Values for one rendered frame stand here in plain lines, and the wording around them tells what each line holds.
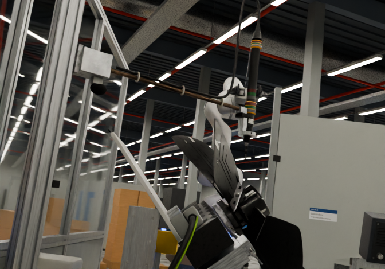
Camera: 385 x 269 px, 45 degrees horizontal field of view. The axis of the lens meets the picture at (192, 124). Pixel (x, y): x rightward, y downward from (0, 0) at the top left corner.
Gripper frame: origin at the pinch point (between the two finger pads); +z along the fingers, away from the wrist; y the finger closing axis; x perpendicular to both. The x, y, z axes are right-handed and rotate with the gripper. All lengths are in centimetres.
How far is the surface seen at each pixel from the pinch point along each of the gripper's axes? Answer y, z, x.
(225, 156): 9, 40, -33
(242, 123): 2.4, 13.1, -16.8
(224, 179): 9, 40, -40
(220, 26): 3, -821, 387
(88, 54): 51, 50, -9
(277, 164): -41, -169, -6
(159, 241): 30, -21, -63
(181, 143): 23.5, 14.2, -26.4
